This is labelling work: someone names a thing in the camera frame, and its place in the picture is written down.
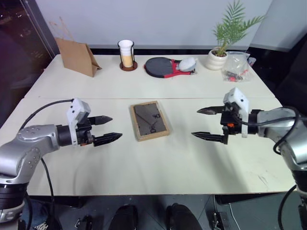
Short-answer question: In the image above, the black table tennis paddle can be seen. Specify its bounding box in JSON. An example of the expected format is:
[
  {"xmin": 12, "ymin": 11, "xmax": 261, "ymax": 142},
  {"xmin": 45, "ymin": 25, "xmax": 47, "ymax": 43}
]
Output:
[{"xmin": 143, "ymin": 57, "xmax": 178, "ymax": 79}]

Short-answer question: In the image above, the white ribbed plant pot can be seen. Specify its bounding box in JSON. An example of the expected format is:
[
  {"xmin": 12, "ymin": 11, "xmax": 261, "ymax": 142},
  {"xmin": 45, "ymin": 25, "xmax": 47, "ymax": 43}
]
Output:
[{"xmin": 207, "ymin": 47, "xmax": 229, "ymax": 71}]

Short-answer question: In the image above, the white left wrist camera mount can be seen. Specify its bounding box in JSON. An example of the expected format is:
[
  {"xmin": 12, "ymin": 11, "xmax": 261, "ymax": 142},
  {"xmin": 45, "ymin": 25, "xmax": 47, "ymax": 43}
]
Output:
[{"xmin": 66, "ymin": 98, "xmax": 92, "ymax": 146}]

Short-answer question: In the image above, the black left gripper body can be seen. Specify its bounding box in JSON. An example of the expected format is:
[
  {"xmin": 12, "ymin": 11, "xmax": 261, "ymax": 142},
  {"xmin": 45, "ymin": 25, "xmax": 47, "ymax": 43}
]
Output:
[{"xmin": 76, "ymin": 117, "xmax": 95, "ymax": 147}]

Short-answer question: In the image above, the red table tennis paddle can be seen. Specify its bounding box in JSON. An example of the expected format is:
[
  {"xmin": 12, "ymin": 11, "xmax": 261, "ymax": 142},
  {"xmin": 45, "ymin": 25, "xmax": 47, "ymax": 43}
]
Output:
[{"xmin": 163, "ymin": 59, "xmax": 198, "ymax": 79}]

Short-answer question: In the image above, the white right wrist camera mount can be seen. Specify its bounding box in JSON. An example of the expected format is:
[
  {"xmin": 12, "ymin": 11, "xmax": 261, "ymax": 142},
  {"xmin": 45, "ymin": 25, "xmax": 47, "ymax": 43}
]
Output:
[{"xmin": 223, "ymin": 87, "xmax": 250, "ymax": 138}]

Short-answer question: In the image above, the green palm plant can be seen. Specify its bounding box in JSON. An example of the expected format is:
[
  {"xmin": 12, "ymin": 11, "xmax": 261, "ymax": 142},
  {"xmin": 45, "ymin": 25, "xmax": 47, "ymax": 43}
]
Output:
[{"xmin": 212, "ymin": 0, "xmax": 266, "ymax": 57}]

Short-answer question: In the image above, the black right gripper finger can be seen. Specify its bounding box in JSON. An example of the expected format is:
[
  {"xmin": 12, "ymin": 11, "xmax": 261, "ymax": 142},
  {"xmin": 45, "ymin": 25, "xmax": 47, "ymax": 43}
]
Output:
[
  {"xmin": 197, "ymin": 105, "xmax": 225, "ymax": 116},
  {"xmin": 190, "ymin": 126, "xmax": 229, "ymax": 145}
]

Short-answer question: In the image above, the brown paper bag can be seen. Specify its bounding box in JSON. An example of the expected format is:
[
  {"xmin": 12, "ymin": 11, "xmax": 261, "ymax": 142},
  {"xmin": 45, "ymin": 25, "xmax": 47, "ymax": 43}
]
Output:
[{"xmin": 48, "ymin": 16, "xmax": 103, "ymax": 78}]

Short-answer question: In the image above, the clear plastic bag of parts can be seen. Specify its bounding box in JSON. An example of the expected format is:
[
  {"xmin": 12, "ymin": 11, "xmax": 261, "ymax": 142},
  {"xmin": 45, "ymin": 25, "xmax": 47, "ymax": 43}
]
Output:
[{"xmin": 221, "ymin": 51, "xmax": 255, "ymax": 83}]

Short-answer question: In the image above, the white mesh ball pouch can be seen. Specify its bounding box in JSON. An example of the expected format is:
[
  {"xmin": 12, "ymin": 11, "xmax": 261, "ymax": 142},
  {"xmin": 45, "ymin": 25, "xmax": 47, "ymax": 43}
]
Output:
[{"xmin": 178, "ymin": 57, "xmax": 198, "ymax": 73}]

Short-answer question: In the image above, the wooden framed picture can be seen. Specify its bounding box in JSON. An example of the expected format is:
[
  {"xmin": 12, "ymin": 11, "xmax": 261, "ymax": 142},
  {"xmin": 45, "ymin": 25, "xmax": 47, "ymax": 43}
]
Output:
[{"xmin": 130, "ymin": 100, "xmax": 172, "ymax": 142}]

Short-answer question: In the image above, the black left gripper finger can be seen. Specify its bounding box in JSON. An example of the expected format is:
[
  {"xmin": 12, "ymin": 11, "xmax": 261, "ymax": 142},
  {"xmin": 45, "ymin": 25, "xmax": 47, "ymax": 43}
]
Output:
[
  {"xmin": 93, "ymin": 132, "xmax": 124, "ymax": 148},
  {"xmin": 88, "ymin": 115, "xmax": 114, "ymax": 127}
]

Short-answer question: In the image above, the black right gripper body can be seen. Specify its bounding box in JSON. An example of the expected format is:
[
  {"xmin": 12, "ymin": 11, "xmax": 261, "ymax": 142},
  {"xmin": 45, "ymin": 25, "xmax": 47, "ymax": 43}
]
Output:
[{"xmin": 220, "ymin": 103, "xmax": 243, "ymax": 136}]

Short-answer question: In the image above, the white cup in holder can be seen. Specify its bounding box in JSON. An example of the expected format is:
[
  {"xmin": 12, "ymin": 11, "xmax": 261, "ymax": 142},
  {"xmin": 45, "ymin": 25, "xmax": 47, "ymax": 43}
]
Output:
[{"xmin": 117, "ymin": 39, "xmax": 139, "ymax": 72}]

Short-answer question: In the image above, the dark rounded shape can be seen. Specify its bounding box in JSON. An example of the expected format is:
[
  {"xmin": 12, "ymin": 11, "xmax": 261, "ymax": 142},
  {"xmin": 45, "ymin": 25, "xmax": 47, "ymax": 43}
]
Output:
[
  {"xmin": 111, "ymin": 203, "xmax": 140, "ymax": 230},
  {"xmin": 166, "ymin": 202, "xmax": 202, "ymax": 230}
]

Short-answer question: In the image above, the thin white cable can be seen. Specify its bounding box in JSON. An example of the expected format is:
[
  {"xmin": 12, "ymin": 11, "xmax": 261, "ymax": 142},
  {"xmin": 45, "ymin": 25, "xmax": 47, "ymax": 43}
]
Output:
[{"xmin": 228, "ymin": 203, "xmax": 241, "ymax": 230}]

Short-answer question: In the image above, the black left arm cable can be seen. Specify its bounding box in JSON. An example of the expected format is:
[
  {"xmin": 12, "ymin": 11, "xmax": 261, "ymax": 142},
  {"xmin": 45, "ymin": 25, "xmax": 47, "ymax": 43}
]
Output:
[{"xmin": 23, "ymin": 98, "xmax": 74, "ymax": 230}]

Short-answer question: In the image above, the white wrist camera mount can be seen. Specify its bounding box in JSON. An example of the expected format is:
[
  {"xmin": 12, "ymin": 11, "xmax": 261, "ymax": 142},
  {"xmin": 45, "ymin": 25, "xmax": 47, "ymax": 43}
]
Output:
[
  {"xmin": 223, "ymin": 87, "xmax": 250, "ymax": 138},
  {"xmin": 66, "ymin": 98, "xmax": 92, "ymax": 146}
]

